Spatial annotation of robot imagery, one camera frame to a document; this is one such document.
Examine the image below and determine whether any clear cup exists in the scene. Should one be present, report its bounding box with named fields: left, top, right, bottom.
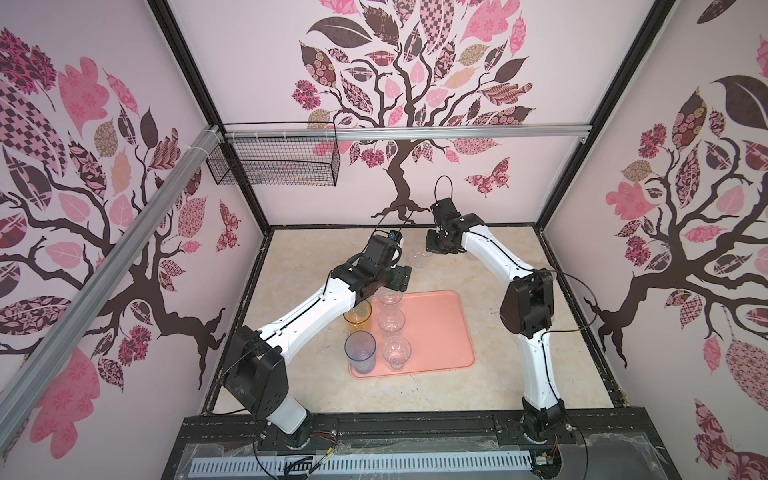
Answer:
left=381, top=335, right=412, bottom=371
left=409, top=249, right=433, bottom=269
left=376, top=288, right=404, bottom=311
left=377, top=309, right=406, bottom=334

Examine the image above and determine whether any yellow plastic cup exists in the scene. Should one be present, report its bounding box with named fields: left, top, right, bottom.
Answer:
left=343, top=300, right=373, bottom=333

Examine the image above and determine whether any blue plastic cup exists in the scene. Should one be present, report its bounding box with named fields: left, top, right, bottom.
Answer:
left=344, top=331, right=377, bottom=375

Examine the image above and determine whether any pink plastic tray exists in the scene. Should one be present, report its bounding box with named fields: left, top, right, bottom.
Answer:
left=349, top=290, right=476, bottom=380

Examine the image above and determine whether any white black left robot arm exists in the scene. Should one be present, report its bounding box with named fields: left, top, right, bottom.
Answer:
left=218, top=230, right=412, bottom=444

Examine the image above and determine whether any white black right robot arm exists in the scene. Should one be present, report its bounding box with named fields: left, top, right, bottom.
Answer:
left=426, top=198, right=566, bottom=444

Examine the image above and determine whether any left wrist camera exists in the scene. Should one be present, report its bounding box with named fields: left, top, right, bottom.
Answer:
left=387, top=230, right=403, bottom=244

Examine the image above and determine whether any black wire basket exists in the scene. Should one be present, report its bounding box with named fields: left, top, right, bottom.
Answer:
left=206, top=120, right=341, bottom=187

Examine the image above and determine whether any aluminium rail back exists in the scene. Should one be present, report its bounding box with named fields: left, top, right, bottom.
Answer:
left=225, top=124, right=592, bottom=141

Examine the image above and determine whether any aluminium rail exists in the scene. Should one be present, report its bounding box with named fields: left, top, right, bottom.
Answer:
left=225, top=124, right=592, bottom=141
left=1, top=125, right=221, bottom=448

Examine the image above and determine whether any white slotted cable duct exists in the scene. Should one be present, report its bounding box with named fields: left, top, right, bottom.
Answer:
left=187, top=451, right=532, bottom=479

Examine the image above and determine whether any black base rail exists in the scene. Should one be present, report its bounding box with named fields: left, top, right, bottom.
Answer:
left=173, top=407, right=661, bottom=452

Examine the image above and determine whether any aluminium rail left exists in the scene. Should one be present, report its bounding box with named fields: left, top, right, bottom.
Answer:
left=1, top=125, right=221, bottom=448

